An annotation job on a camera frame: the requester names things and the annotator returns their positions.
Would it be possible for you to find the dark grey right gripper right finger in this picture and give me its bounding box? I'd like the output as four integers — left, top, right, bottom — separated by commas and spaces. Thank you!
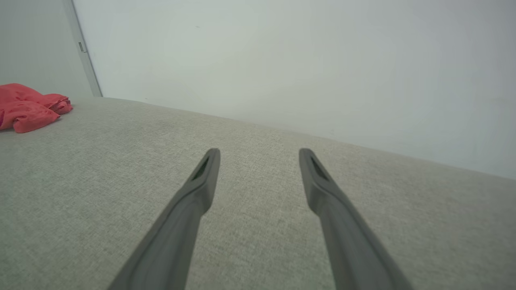
299, 148, 414, 290

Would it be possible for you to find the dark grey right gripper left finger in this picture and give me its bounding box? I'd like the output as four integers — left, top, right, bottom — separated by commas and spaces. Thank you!
107, 148, 221, 290

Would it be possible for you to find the red Bulls 23 jersey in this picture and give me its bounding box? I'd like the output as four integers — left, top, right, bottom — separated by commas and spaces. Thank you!
0, 83, 73, 134

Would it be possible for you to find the grey door frame strip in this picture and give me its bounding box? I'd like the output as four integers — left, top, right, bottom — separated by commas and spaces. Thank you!
62, 0, 103, 97

